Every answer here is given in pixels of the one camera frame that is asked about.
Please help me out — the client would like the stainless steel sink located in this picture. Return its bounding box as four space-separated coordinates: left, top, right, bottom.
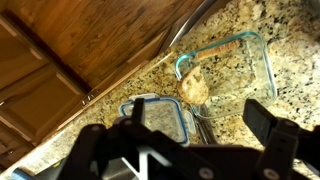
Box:
36 154 144 180

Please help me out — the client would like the blue rimmed container lid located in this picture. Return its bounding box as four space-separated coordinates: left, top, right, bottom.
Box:
119 94 198 148

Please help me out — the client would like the curved metal appliance handle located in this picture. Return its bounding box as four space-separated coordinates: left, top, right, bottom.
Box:
159 0 231 54

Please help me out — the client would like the wooden drawer cabinet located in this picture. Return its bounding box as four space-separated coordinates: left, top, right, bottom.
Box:
39 28 173 144

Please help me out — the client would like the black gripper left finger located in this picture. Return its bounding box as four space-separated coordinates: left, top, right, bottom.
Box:
58 97 214 180

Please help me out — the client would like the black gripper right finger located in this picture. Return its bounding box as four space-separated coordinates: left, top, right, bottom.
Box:
242 98 320 180

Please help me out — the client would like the glass container with teal rim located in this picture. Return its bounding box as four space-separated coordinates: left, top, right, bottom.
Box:
174 30 278 120

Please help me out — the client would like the toasted bread slice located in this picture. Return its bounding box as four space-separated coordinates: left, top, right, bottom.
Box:
177 65 210 107

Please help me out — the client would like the wooden lower cabinet with doors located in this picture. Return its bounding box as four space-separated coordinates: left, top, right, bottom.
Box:
0 11 93 171

